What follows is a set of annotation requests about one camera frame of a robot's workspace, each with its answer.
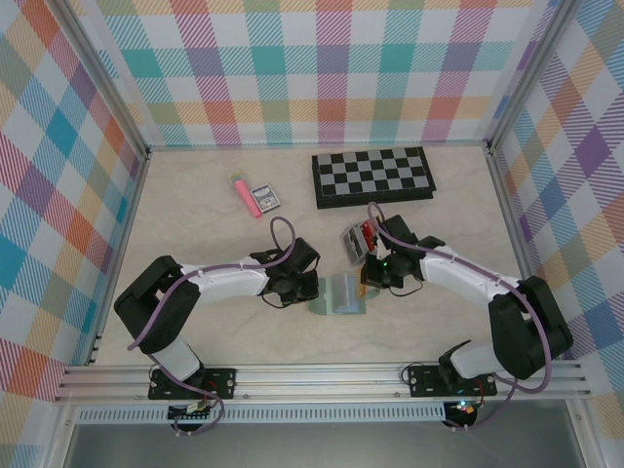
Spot orange credit card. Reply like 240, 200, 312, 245
359, 268, 382, 300

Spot green card holder wallet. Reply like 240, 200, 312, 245
308, 272, 368, 317

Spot clear plastic card box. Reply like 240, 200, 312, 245
339, 218, 384, 267

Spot red credit card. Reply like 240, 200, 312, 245
359, 219, 380, 248

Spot blue playing card deck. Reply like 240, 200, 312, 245
249, 182, 283, 215

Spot folding chess board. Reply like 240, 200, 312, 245
310, 145, 437, 211

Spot pink toy microphone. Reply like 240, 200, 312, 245
226, 169, 264, 219

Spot small controller board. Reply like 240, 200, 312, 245
444, 398, 480, 419
167, 400, 218, 423

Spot purple cable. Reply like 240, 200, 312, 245
367, 201, 556, 433
126, 215, 297, 437

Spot aluminium mounting rail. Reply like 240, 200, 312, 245
53, 359, 595, 405

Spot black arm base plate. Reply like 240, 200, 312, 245
147, 368, 239, 402
406, 363, 499, 399

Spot slotted white cable duct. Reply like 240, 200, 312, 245
75, 407, 449, 425

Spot aluminium side rail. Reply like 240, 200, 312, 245
485, 145, 560, 362
83, 153, 152, 367

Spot aluminium frame post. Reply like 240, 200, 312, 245
485, 0, 584, 155
60, 0, 151, 162

